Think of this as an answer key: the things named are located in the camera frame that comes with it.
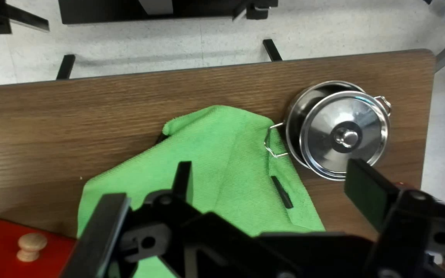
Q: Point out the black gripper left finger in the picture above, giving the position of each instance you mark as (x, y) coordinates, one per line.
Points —
(104, 241)

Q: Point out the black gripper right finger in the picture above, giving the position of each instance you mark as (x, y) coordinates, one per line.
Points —
(413, 232)

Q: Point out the green towel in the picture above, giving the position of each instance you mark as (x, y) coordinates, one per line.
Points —
(223, 155)

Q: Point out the small wooden drawer knob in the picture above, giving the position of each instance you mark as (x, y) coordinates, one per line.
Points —
(32, 246)

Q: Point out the steel pot with lid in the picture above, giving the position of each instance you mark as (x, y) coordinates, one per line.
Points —
(347, 133)

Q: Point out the black base table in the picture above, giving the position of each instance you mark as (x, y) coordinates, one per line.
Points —
(109, 9)

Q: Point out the black metal stand foot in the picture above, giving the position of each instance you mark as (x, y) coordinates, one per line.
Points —
(7, 16)

